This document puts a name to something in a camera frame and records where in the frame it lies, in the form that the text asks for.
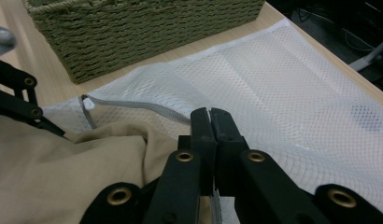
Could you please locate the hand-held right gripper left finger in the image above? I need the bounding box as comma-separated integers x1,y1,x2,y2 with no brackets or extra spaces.
142,106,218,224

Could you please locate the floor cable bundle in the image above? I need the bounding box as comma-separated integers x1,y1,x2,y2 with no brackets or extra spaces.
291,3,383,52

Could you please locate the green woven basket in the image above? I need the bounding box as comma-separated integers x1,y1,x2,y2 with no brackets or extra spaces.
22,0,266,85

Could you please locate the white mesh laundry bag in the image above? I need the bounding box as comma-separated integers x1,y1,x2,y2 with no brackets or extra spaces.
41,18,383,224

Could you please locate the beige cloth garment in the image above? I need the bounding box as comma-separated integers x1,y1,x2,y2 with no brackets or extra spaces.
0,113,193,224

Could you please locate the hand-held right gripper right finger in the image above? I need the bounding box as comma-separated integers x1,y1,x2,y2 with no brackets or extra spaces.
210,107,333,224

